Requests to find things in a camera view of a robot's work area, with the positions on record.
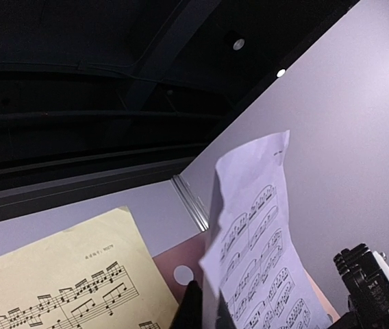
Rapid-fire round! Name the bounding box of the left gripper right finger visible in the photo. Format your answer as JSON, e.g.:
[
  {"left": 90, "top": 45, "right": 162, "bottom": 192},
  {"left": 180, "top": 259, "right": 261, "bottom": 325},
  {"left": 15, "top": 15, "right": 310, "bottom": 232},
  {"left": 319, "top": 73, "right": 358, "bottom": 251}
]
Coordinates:
[{"left": 215, "top": 297, "right": 236, "bottom": 329}]

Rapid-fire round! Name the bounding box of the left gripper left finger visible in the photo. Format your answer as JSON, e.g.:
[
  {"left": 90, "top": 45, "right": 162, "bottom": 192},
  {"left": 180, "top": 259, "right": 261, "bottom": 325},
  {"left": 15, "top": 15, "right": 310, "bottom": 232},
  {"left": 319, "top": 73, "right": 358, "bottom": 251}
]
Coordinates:
[{"left": 170, "top": 280, "right": 203, "bottom": 329}]

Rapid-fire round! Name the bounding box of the pink music stand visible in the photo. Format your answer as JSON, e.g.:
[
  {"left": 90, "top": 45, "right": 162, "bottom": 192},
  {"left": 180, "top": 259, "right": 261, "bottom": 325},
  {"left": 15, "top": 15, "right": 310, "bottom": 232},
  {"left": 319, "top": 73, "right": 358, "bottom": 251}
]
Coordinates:
[{"left": 151, "top": 232, "right": 341, "bottom": 329}]

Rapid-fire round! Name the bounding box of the purple sheet music page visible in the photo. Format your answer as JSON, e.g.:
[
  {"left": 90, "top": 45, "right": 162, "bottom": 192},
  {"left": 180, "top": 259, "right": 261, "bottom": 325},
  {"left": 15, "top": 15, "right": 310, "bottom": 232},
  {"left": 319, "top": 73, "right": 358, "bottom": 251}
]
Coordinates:
[{"left": 200, "top": 132, "right": 331, "bottom": 328}]

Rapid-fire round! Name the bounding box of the yellow sheet music page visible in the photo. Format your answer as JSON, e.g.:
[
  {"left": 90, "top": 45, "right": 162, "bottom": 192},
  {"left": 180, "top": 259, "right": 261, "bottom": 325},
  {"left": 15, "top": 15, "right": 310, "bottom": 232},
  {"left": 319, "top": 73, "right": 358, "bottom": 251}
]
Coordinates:
[{"left": 0, "top": 207, "right": 178, "bottom": 328}]

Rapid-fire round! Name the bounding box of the right aluminium frame post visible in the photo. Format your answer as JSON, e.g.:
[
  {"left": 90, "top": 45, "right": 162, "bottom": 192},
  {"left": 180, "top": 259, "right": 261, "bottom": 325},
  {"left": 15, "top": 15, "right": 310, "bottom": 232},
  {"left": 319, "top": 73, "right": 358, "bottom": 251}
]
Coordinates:
[{"left": 171, "top": 175, "right": 209, "bottom": 232}]

